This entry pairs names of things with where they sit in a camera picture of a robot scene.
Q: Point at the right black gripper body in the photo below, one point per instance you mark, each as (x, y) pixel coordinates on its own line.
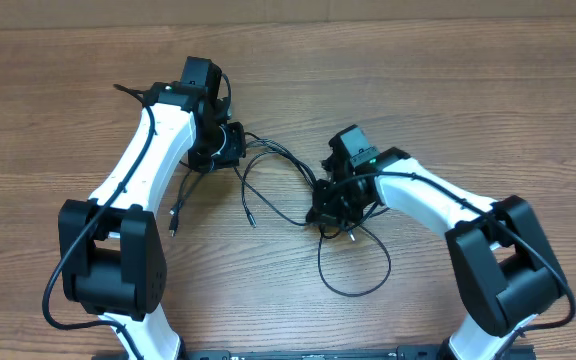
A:
(339, 206)

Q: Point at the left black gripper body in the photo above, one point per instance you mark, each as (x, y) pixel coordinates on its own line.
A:
(219, 146)

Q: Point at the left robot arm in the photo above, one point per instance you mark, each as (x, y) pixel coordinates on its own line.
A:
(112, 261)

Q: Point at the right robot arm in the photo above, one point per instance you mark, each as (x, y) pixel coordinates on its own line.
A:
(508, 277)

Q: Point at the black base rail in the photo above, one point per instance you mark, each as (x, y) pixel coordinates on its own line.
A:
(313, 354)

